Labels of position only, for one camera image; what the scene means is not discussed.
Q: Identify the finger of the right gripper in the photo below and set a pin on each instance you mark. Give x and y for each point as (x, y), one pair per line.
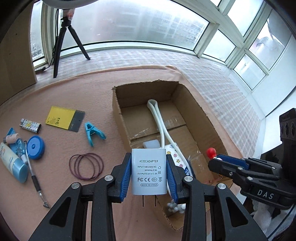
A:
(249, 163)
(231, 171)

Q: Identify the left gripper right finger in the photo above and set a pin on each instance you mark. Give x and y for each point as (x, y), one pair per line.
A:
(229, 219)

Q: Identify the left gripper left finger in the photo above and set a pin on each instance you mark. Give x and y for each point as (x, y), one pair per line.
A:
(66, 220)

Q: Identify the cartoon doll keychain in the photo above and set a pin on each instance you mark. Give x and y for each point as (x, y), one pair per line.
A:
(212, 154)

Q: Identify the white AC power adapter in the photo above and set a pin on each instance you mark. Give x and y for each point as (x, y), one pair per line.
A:
(149, 172)

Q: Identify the brown cardboard box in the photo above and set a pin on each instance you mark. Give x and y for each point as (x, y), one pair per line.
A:
(184, 118)

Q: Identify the black gel pen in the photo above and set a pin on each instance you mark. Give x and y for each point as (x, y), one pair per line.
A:
(26, 160)

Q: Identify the white sunscreen bottle blue cap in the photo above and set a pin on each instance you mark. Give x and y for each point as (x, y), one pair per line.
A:
(13, 163)

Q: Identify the blue round tape measure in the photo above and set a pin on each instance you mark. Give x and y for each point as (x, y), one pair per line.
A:
(35, 147)

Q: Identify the blue plastic holder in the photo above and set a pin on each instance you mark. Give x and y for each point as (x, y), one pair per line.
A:
(18, 148)

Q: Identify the teal plastic clothespin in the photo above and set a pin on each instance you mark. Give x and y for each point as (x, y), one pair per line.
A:
(91, 130)

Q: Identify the patterned lighter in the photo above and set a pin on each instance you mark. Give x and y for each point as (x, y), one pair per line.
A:
(30, 125)

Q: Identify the small beige cosmetic tube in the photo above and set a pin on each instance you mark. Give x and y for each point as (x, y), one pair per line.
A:
(11, 139)

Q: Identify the yellow black card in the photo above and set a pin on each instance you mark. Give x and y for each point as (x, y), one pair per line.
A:
(67, 119)

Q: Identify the black device on sill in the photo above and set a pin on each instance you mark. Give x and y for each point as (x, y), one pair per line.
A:
(40, 69)

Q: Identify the wooden cabinet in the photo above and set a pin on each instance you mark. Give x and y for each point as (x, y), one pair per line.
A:
(17, 70)

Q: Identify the black tripod stand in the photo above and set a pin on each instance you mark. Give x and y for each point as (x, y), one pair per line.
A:
(66, 26)

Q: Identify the white ring light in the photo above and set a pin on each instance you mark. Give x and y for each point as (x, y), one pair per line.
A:
(64, 4)

